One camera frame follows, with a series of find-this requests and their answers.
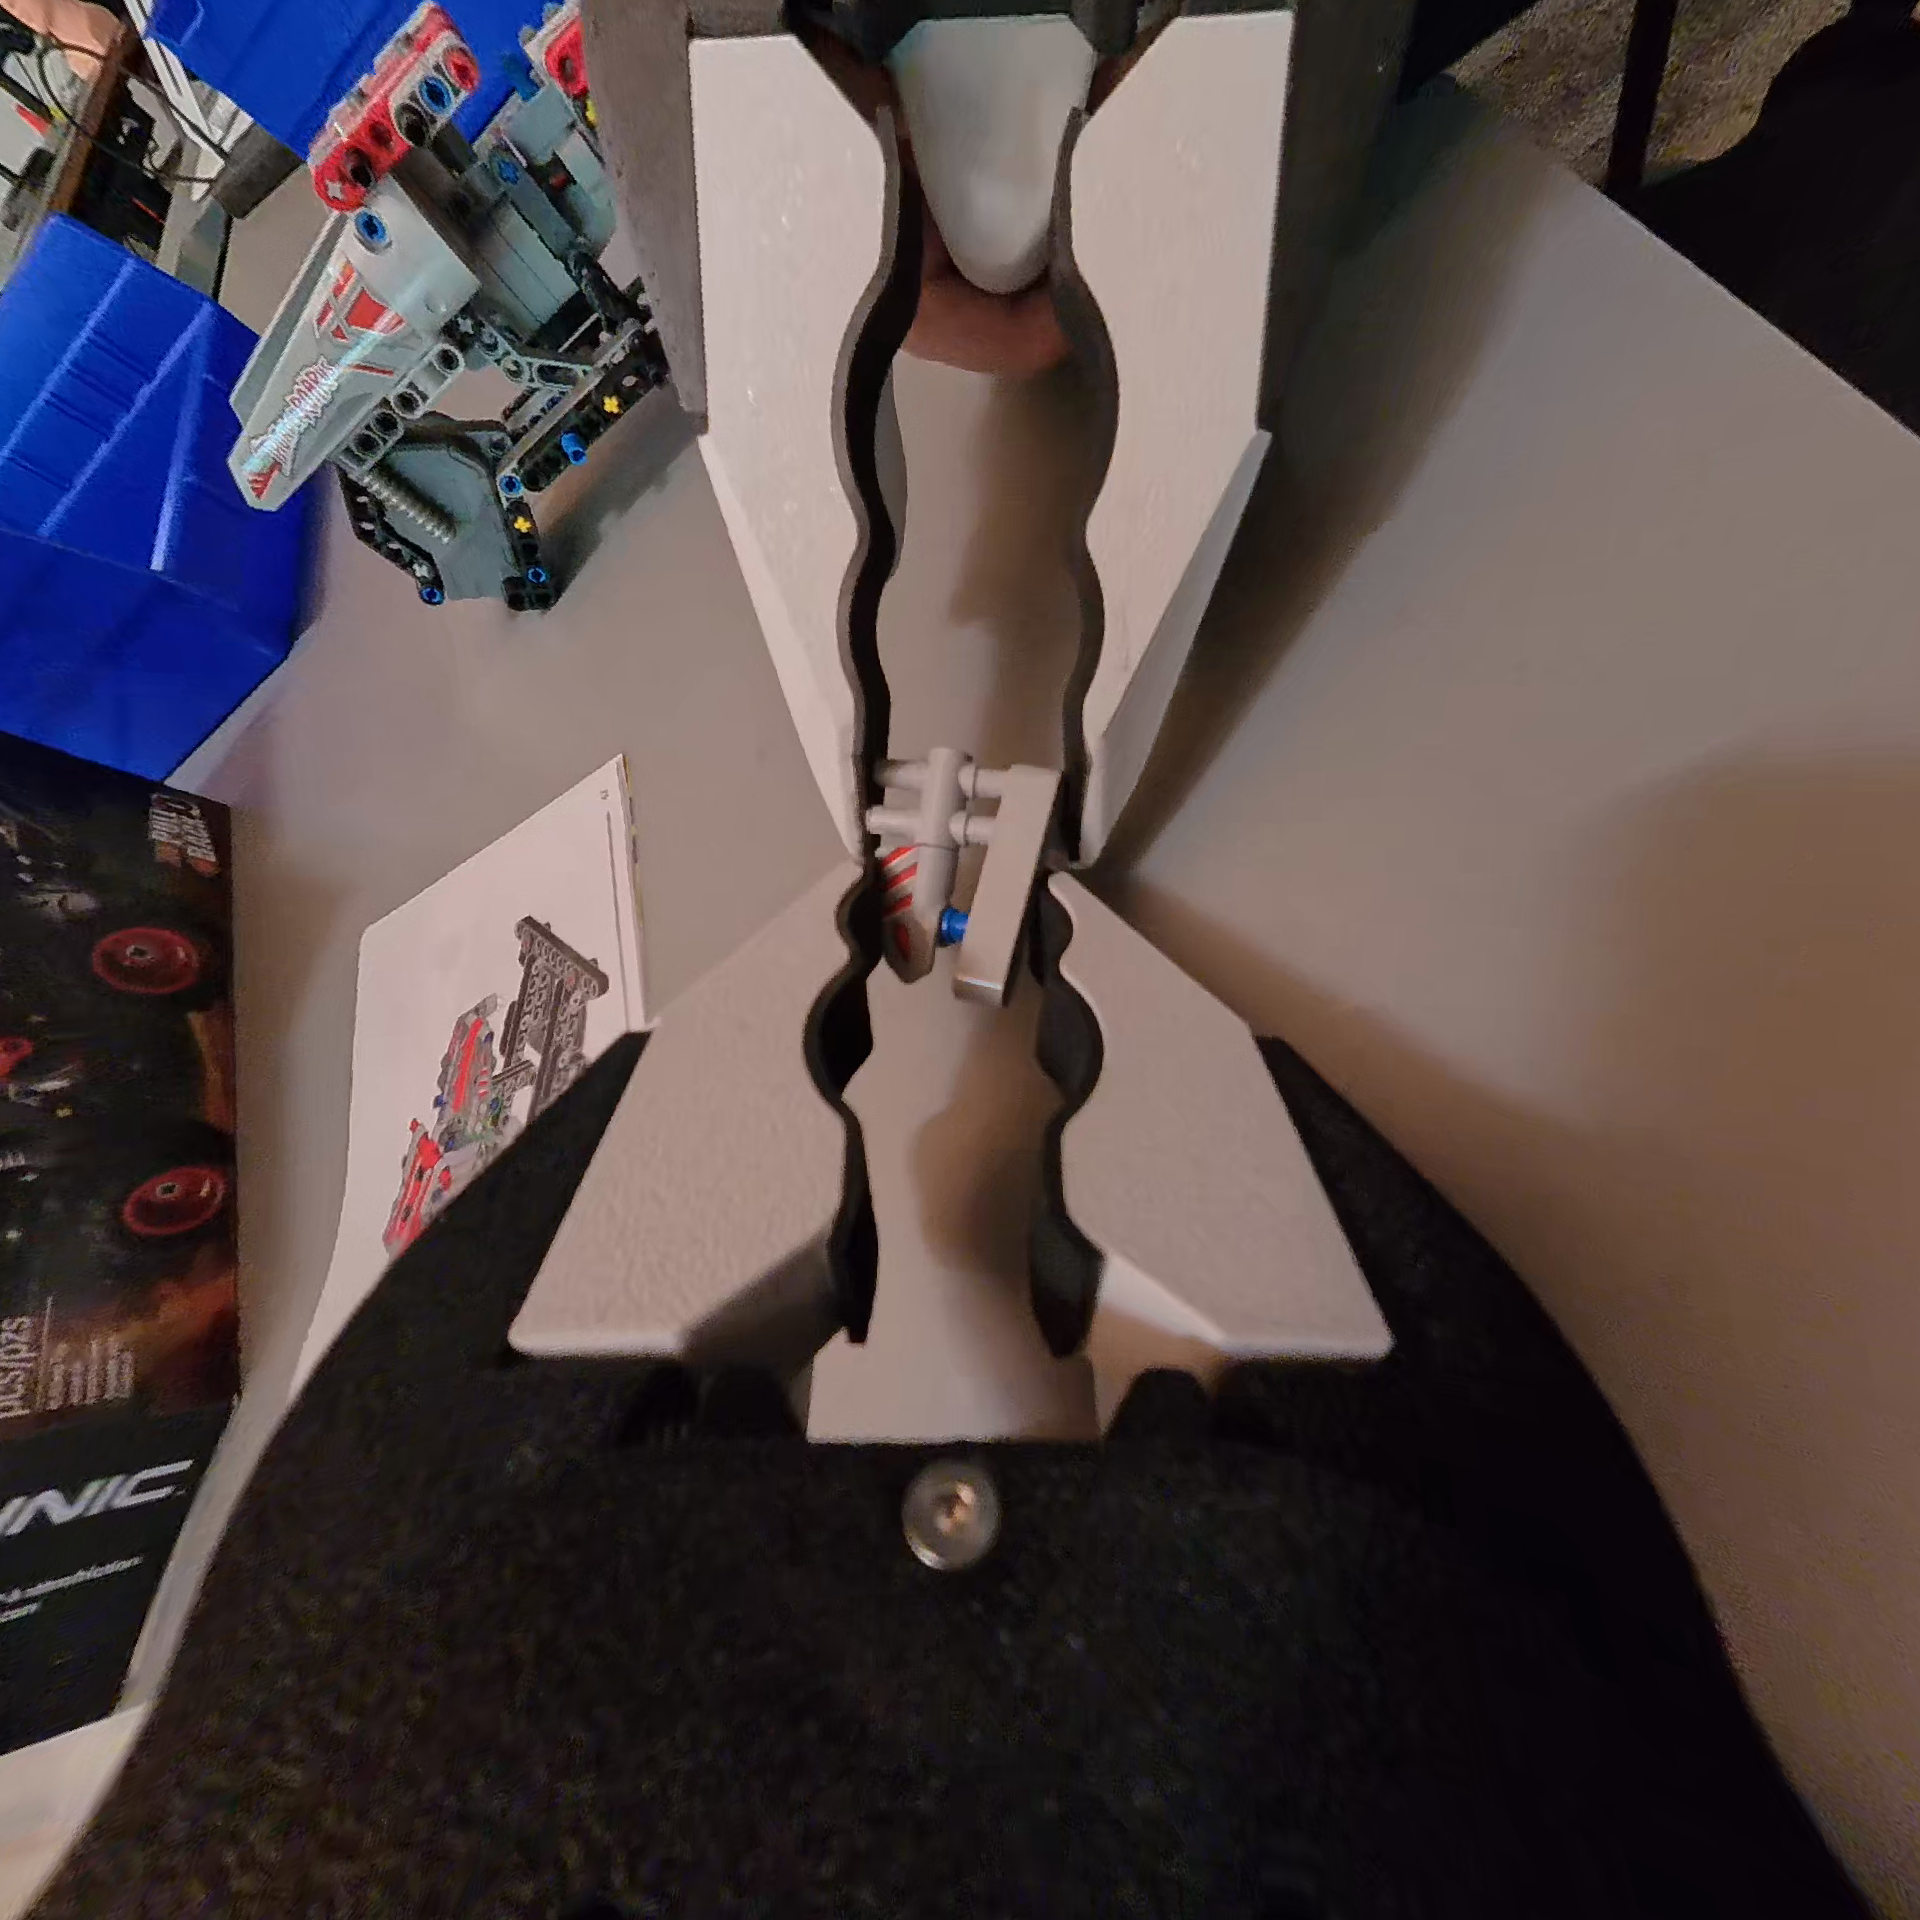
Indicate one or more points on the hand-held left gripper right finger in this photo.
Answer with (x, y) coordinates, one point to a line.
(1215, 1200)

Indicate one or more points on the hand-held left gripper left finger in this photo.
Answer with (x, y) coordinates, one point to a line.
(704, 1184)

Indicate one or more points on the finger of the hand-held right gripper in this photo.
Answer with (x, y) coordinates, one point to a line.
(1185, 300)
(772, 300)

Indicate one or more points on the small grey toy brick assembly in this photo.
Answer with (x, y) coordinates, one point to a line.
(998, 884)

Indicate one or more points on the person's right hand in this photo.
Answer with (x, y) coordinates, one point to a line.
(974, 331)

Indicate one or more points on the toy brick vehicle model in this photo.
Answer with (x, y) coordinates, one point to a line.
(450, 271)

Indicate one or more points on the white instruction booklet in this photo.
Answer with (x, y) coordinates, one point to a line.
(494, 974)

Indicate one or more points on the black furniture leg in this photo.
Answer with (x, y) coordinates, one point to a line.
(1646, 91)

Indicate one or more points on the brown wooden board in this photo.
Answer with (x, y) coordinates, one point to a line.
(105, 113)

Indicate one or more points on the black toy box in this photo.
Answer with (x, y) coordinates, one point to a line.
(105, 1125)

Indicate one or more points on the large blue plastic bin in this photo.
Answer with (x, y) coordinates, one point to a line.
(120, 525)

